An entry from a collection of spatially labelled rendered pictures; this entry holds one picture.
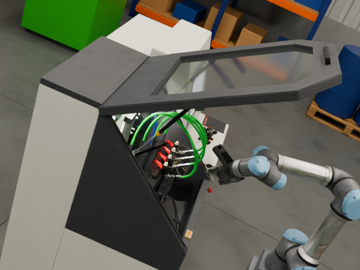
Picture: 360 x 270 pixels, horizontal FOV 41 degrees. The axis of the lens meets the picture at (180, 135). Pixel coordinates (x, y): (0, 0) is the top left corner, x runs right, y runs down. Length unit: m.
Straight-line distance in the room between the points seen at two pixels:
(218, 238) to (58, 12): 3.39
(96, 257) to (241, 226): 2.02
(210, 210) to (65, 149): 2.28
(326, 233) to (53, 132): 1.27
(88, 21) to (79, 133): 3.89
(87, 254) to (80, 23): 3.91
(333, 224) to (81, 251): 1.19
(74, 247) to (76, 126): 0.67
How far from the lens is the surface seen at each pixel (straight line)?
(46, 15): 6.14
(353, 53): 6.90
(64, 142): 2.17
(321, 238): 2.27
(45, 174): 2.31
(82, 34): 6.01
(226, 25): 7.69
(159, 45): 2.68
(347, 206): 2.14
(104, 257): 2.46
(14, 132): 4.41
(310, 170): 2.17
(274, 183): 1.97
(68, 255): 2.54
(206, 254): 3.83
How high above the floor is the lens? 2.46
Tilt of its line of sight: 29 degrees down
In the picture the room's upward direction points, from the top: 22 degrees clockwise
